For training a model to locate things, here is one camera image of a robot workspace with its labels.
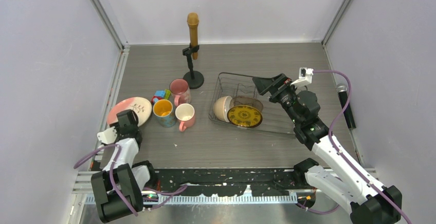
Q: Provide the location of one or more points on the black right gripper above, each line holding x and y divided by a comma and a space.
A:
264, 85

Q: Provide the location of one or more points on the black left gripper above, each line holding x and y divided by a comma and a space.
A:
117, 127

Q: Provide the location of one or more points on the pink beige leaf plate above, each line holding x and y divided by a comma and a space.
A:
141, 106

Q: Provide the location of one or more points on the blue mug yellow inside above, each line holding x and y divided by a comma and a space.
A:
165, 113

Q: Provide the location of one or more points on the plain pink mug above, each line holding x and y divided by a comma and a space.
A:
185, 113

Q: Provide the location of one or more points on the pink patterned mug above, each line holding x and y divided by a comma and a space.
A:
180, 90

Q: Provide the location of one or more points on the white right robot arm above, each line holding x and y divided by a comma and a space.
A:
365, 198

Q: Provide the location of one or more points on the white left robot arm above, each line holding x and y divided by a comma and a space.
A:
117, 188

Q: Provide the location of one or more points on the brown glass bowl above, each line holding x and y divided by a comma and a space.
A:
242, 100

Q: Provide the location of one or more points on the yellow black patterned plate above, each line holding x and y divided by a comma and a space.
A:
245, 116

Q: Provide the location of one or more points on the red toy brick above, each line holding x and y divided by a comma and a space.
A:
155, 99

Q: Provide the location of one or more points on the blue toy brick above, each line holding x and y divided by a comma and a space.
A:
160, 94

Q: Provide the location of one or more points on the beige ceramic bowl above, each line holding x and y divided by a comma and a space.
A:
221, 108

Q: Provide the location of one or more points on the lime green toy brick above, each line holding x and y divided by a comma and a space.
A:
167, 94

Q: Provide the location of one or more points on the black microphone stand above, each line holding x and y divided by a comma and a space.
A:
194, 78

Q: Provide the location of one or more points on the black handheld microphone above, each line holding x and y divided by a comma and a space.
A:
343, 95

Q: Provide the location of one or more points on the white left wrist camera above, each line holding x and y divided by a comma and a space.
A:
108, 136

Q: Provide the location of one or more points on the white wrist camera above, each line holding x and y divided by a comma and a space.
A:
108, 136
304, 76

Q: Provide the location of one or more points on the black wire dish rack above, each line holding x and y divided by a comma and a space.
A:
275, 119

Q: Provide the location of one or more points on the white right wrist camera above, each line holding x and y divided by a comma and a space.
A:
304, 76

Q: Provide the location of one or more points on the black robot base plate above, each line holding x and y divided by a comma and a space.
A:
232, 181

